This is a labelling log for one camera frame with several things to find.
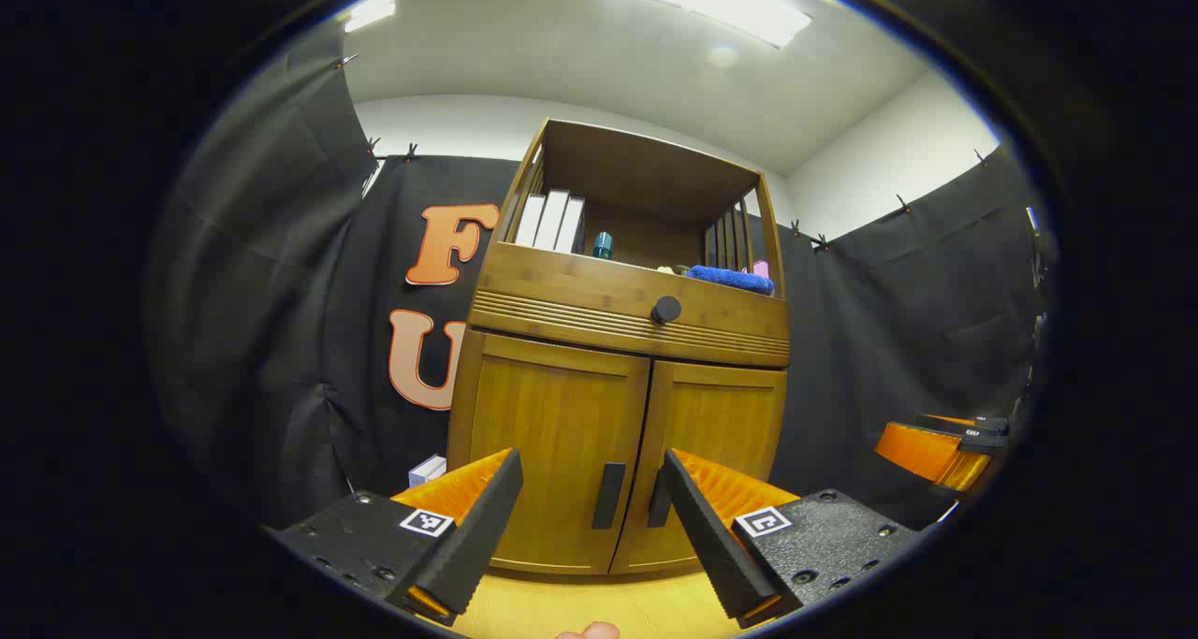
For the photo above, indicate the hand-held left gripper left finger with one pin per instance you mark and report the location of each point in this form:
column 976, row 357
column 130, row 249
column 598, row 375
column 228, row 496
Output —
column 477, row 536

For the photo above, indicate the small ceiling light panel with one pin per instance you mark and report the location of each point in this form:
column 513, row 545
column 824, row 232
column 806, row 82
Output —
column 374, row 9

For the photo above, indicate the wooden cabinet drawer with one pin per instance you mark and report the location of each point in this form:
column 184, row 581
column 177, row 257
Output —
column 562, row 288

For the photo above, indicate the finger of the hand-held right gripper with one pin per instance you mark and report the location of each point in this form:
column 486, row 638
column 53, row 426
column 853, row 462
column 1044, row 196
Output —
column 922, row 452
column 987, row 428

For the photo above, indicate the blue towel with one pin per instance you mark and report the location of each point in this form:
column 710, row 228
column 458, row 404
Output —
column 730, row 280

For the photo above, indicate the small white box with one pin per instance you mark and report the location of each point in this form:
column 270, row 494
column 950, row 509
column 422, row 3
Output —
column 427, row 471

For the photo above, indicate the white book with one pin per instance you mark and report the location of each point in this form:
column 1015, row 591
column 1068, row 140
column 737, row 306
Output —
column 551, row 220
column 529, row 220
column 570, row 227

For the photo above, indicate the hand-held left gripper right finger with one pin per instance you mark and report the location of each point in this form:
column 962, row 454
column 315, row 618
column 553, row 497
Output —
column 711, row 545

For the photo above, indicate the black backdrop cloth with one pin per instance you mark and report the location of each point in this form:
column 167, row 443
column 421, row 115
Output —
column 281, row 293

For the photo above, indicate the wooden double-door shoe cabinet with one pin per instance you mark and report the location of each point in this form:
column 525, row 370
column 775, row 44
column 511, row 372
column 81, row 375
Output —
column 646, row 176

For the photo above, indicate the wooden cabinet door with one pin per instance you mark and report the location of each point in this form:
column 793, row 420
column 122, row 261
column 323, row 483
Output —
column 552, row 433
column 721, row 414

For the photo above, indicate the round black drawer knob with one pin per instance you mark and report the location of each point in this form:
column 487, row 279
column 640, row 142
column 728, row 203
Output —
column 665, row 309

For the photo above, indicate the teal cup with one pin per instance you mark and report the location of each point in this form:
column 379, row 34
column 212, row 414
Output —
column 603, row 245

